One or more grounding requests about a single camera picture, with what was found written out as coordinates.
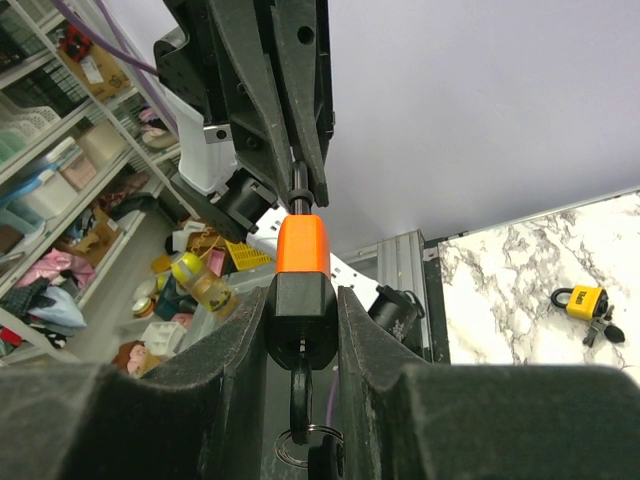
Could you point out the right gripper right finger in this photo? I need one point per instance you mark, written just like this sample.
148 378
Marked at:
405 418

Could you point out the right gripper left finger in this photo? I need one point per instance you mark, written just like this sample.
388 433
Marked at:
198 415

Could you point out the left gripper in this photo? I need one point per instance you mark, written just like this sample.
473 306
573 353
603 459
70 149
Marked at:
264 69

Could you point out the orange padlock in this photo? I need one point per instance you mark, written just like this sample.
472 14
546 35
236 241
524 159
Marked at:
301 307

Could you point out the yellow padlock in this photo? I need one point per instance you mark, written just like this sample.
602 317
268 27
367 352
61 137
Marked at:
581 302

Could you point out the silver key bunch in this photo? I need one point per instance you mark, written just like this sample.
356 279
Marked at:
603 326

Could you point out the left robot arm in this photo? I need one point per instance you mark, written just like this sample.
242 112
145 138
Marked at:
251 212

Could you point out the cluttered storage shelf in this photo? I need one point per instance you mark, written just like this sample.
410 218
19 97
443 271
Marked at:
86 203

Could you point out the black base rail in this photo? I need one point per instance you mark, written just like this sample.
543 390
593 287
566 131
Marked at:
438 343

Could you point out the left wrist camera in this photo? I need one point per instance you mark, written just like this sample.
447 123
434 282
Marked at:
208 160

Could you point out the aluminium side rail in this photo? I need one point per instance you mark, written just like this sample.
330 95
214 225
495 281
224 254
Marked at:
398 262

